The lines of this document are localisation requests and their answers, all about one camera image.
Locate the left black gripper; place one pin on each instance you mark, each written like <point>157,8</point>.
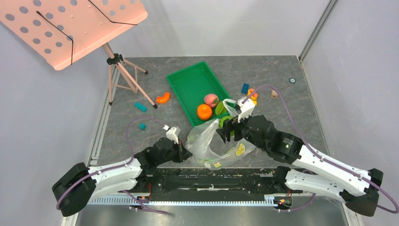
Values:
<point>183,153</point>

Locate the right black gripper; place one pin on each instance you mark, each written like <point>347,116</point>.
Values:
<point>232,128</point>

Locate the clear plastic bag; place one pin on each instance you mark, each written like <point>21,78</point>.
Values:
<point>208,149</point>

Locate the green fake fruit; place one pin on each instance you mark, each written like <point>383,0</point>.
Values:
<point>225,127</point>

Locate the lime green starfruit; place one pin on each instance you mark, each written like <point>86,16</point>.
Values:
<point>220,109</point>

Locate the red fake fruit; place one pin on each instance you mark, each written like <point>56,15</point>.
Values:
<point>212,100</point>

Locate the orange fake fruit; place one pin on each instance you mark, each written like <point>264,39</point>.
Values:
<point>204,112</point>

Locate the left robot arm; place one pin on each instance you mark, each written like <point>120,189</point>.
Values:
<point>81,184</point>

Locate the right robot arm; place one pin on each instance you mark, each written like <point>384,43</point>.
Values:
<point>356,188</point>

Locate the yellow lego brick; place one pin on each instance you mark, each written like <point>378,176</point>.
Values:
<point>254,101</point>

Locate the small wooden cube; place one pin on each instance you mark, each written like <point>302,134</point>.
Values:
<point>274,94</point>

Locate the blue lego brick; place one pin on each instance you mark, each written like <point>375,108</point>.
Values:
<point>245,88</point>

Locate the small teal cube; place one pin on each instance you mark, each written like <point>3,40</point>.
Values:
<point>142,126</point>

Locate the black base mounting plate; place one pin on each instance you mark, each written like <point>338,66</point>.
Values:
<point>204,185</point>

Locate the orange curved toy piece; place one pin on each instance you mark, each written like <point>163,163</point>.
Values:
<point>163,99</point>

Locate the teal rectangular block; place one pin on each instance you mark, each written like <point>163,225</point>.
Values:
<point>140,107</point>

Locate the green plastic tray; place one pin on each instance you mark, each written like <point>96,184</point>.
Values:
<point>191,85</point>

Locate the pink tripod stand legs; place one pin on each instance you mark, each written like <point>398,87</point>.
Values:
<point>115,62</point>

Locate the pink perforated music stand desk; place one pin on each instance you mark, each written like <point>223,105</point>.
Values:
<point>64,31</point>

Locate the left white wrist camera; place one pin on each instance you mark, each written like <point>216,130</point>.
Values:
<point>172,133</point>

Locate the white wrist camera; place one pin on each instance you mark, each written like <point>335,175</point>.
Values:
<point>172,133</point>
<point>245,107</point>

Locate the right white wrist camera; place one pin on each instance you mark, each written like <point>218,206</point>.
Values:
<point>245,107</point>

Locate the aluminium frame rail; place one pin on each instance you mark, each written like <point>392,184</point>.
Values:
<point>118,210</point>

